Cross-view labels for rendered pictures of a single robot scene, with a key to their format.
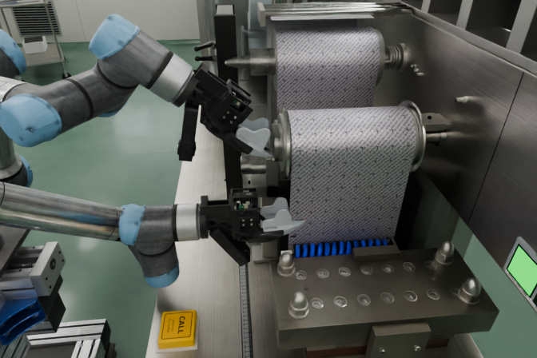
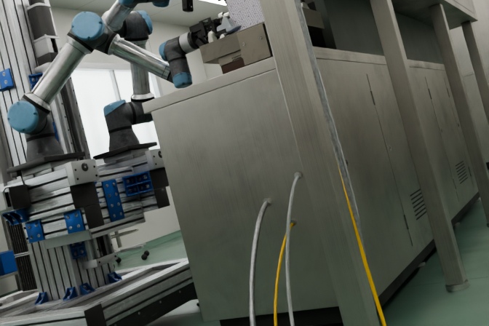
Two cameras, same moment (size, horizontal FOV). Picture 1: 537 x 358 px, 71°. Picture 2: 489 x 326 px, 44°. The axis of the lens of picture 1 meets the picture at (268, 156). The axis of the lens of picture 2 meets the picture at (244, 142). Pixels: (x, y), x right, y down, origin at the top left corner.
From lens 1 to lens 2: 207 cm
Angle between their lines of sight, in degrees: 48
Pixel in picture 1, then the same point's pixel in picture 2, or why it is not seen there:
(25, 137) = not seen: outside the picture
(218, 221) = (199, 35)
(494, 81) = not seen: outside the picture
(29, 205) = (128, 45)
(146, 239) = (168, 49)
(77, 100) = not seen: outside the picture
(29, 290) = (145, 164)
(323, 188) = (242, 1)
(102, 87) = not seen: outside the picture
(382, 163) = not seen: outside the picture
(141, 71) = not seen: outside the picture
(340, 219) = (258, 19)
